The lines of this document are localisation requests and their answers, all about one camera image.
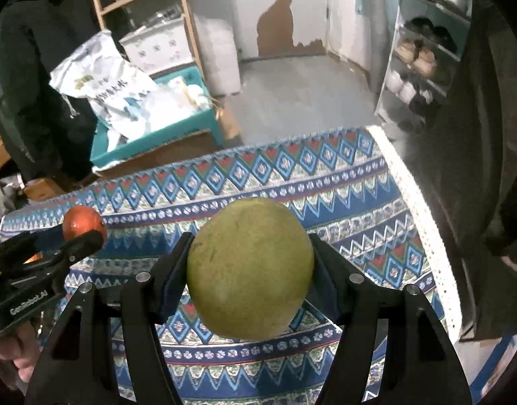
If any small orange tangerine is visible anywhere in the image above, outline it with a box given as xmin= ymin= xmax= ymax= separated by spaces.
xmin=62 ymin=206 xmax=107 ymax=240

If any yellow green pomelo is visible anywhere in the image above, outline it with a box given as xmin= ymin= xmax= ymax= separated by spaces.
xmin=187 ymin=197 xmax=314 ymax=340

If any person's left hand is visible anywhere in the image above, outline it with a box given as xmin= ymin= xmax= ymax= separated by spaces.
xmin=0 ymin=322 xmax=41 ymax=390

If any white printed plastic bag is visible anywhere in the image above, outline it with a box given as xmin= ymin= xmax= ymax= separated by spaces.
xmin=50 ymin=30 xmax=168 ymax=142

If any teal plastic bin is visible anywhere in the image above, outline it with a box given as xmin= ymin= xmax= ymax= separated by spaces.
xmin=90 ymin=65 xmax=224 ymax=169

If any blue patterned tablecloth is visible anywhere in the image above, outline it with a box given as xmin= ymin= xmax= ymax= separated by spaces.
xmin=0 ymin=126 xmax=462 ymax=404

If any white floral storage box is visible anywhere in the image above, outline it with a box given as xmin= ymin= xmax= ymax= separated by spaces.
xmin=119 ymin=18 xmax=193 ymax=75

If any wooden ladder shelf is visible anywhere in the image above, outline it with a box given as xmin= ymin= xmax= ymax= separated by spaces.
xmin=93 ymin=0 xmax=204 ymax=77

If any black hanging coat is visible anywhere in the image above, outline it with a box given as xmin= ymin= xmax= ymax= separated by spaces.
xmin=0 ymin=0 xmax=131 ymax=182

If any metal shoe rack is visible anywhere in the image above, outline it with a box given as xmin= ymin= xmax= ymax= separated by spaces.
xmin=376 ymin=0 xmax=473 ymax=131

